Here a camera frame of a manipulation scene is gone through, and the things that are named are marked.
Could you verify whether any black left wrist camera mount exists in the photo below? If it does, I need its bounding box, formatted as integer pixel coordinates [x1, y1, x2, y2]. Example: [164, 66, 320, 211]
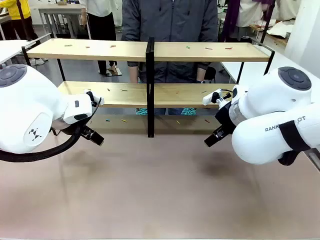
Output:
[85, 90, 99, 108]

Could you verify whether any white side table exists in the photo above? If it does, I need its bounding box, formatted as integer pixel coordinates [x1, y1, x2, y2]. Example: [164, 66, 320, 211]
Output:
[219, 51, 301, 85]
[0, 39, 39, 65]

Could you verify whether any black arm strap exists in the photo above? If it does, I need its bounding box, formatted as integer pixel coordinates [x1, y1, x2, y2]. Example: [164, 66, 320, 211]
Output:
[277, 119, 311, 166]

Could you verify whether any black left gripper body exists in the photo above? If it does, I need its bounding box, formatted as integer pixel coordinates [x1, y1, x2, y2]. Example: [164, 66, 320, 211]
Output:
[78, 123, 96, 139]

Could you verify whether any black sleeved arm cable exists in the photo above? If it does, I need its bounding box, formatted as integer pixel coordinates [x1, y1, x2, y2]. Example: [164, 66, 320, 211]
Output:
[0, 96, 103, 163]

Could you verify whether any person in purple garment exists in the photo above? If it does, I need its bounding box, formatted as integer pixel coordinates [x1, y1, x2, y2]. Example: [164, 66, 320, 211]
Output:
[221, 0, 276, 43]

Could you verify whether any person in yellow jacket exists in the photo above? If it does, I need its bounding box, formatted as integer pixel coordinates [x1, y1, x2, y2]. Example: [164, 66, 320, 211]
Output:
[0, 0, 39, 42]

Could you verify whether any person's right forearm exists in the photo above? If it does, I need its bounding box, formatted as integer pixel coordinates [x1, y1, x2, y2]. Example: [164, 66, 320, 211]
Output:
[127, 60, 140, 84]

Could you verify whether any grey background table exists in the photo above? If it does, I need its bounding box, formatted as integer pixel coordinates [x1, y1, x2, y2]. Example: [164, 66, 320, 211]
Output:
[37, 3, 91, 40]

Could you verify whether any person's left forearm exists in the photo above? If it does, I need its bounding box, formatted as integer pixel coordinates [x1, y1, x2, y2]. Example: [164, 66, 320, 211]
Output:
[196, 61, 212, 84]

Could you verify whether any wood shelf unit black frame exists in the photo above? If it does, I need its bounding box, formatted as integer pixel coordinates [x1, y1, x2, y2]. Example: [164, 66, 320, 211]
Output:
[21, 36, 156, 139]
[145, 36, 276, 139]

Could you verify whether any aluminium rail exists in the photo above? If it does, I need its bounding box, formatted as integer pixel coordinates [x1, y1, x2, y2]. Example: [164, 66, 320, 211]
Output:
[305, 146, 320, 173]

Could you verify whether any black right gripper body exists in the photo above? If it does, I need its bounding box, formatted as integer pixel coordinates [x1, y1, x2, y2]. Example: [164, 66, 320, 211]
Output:
[214, 101, 238, 138]

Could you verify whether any shiny floor plate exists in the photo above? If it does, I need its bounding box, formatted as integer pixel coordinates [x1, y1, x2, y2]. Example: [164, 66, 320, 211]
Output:
[104, 66, 124, 76]

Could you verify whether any person in white shirt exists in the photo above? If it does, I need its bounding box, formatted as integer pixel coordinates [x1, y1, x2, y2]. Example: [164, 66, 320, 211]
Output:
[79, 0, 124, 76]

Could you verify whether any black stand pole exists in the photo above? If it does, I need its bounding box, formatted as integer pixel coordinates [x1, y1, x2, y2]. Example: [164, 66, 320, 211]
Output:
[15, 0, 41, 46]
[259, 0, 277, 45]

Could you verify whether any person in grey jacket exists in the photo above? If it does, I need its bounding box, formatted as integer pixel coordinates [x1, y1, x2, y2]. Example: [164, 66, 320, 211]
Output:
[120, 0, 220, 116]

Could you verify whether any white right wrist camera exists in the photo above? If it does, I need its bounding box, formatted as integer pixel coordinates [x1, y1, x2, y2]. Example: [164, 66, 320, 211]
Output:
[202, 89, 224, 106]

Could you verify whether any table with white paper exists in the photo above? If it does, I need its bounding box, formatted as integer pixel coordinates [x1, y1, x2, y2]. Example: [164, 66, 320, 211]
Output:
[249, 19, 299, 39]

